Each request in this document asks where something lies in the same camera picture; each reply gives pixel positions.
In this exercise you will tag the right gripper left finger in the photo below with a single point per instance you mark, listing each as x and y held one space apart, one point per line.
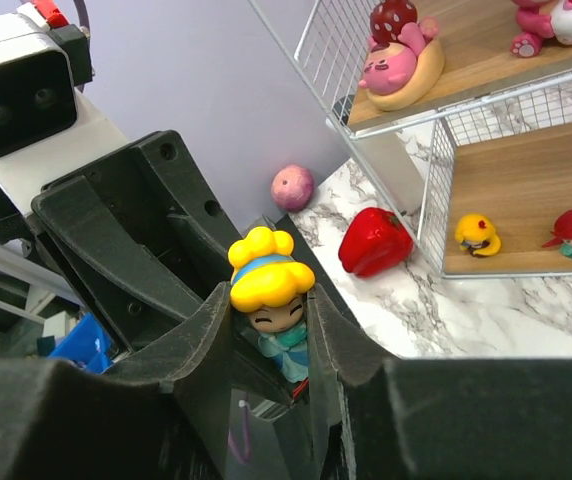
161 413

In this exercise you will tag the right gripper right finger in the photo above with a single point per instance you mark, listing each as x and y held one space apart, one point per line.
376 416

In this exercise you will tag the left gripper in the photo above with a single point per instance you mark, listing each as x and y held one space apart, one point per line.
138 235

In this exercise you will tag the small yellow minion toy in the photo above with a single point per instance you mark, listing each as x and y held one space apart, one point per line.
270 288

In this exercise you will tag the yellow duck toy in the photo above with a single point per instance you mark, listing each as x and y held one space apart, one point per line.
477 235

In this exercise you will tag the pink strawberry donut toy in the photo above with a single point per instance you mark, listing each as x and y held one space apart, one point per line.
405 57

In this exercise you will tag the red bear toy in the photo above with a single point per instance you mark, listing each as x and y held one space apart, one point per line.
540 21

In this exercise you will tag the red bell pepper toy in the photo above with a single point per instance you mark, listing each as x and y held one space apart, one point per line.
375 241

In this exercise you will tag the pink round toy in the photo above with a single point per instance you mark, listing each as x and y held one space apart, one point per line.
292 188

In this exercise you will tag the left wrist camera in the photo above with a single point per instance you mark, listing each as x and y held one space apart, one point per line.
48 128

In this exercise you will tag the white wire wooden shelf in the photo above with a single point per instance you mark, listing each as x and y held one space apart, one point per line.
492 137

